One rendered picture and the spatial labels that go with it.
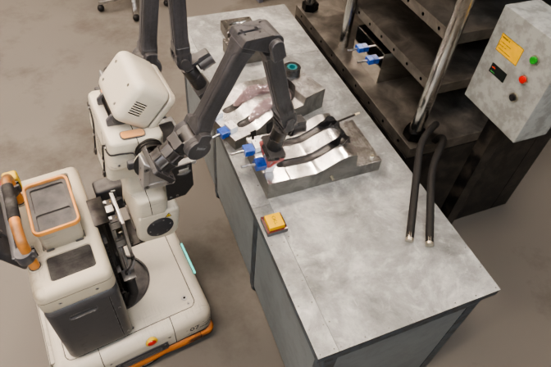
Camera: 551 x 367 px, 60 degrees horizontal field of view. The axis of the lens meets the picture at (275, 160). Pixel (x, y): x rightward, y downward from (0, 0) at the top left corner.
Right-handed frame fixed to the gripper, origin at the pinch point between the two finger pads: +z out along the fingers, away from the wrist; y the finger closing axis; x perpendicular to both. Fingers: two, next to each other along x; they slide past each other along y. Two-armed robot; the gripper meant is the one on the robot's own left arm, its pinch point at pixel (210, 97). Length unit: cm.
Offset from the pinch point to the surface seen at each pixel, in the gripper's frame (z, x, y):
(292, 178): 15.4, -8.1, -44.7
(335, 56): 57, -68, 28
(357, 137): 34, -41, -35
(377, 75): 54, -75, 0
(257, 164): 5.8, -0.5, -36.9
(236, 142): 15.6, 1.7, -14.4
